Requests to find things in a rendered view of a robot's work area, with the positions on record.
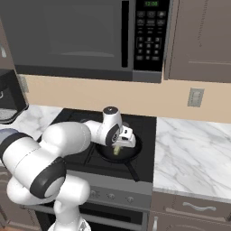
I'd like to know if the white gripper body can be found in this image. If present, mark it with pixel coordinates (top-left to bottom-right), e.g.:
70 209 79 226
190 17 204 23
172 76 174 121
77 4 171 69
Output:
116 133 137 149

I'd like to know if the black frying pan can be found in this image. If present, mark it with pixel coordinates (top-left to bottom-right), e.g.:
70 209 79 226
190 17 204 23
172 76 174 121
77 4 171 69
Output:
95 132 144 183

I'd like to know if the yellow butter stick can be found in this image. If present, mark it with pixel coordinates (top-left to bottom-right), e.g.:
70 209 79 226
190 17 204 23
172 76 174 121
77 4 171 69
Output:
112 145 122 157

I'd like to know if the black and silver stove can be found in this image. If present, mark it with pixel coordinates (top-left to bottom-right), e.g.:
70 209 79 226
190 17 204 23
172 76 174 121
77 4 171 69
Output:
22 107 158 213

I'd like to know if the brown drawer front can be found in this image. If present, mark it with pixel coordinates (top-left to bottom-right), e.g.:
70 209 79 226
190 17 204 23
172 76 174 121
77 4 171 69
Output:
150 190 231 224

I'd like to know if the black oven door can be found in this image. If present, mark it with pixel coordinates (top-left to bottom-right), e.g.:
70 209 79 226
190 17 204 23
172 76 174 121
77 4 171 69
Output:
33 207 149 231

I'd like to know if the brown base cupboard door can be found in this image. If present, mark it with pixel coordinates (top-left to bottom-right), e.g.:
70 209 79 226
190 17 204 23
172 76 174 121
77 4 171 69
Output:
146 211 231 231

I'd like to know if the grey microwave oven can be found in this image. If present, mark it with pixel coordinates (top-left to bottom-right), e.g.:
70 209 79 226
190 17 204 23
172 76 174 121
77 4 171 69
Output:
0 0 171 84

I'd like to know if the grey microwave door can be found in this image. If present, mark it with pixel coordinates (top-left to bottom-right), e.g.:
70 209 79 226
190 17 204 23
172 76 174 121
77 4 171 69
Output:
0 0 134 81

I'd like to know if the black coffee machine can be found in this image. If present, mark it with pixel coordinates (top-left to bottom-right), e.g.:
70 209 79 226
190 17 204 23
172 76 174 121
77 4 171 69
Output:
0 69 30 125

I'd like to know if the brown base cupboard front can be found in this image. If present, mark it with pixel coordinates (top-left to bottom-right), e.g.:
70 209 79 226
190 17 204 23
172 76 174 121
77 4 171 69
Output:
0 164 42 231

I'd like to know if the silver oven door handle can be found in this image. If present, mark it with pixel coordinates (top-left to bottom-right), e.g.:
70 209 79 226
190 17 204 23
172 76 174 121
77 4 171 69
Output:
21 204 144 226

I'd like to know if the grey wall socket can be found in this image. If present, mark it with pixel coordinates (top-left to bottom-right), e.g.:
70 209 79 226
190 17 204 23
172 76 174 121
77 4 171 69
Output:
187 87 206 108
17 75 30 94

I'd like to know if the silver drawer handle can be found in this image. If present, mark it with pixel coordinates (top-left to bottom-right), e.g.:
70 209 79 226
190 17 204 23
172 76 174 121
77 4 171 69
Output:
181 201 217 212

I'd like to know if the black microwave door handle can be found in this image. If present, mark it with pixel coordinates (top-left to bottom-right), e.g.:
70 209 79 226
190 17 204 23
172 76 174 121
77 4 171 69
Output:
121 0 130 69

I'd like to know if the brown wall cupboard door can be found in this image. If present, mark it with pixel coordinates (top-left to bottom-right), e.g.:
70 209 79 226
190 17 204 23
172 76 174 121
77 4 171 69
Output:
163 0 231 84
0 18 16 72

